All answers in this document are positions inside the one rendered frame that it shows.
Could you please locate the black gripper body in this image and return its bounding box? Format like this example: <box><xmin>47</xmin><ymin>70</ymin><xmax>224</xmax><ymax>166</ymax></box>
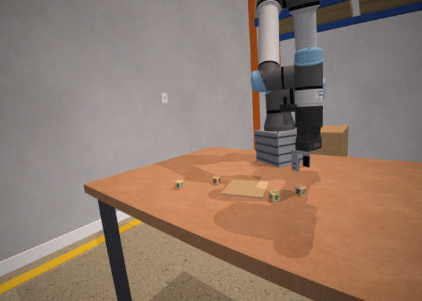
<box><xmin>280</xmin><ymin>89</ymin><xmax>324</xmax><ymax>152</ymax></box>

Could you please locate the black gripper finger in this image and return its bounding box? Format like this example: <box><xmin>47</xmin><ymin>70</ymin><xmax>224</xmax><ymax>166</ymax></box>
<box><xmin>303</xmin><ymin>152</ymin><xmax>311</xmax><ymax>168</ymax></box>
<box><xmin>291</xmin><ymin>149</ymin><xmax>307</xmax><ymax>172</ymax></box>

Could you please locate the beige letter block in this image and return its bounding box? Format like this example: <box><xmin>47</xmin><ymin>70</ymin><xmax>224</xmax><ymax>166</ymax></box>
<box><xmin>295</xmin><ymin>185</ymin><xmax>307</xmax><ymax>196</ymax></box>
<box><xmin>268</xmin><ymin>190</ymin><xmax>280</xmax><ymax>202</ymax></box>
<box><xmin>212</xmin><ymin>176</ymin><xmax>221</xmax><ymax>185</ymax></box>
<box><xmin>175</xmin><ymin>180</ymin><xmax>184</xmax><ymax>189</ymax></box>

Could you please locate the tan square mat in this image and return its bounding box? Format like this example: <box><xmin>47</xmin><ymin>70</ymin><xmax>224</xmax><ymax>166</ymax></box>
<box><xmin>221</xmin><ymin>180</ymin><xmax>269</xmax><ymax>198</ymax></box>

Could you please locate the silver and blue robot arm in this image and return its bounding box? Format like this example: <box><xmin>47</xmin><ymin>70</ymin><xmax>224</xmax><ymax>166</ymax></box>
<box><xmin>251</xmin><ymin>0</ymin><xmax>325</xmax><ymax>131</ymax></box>

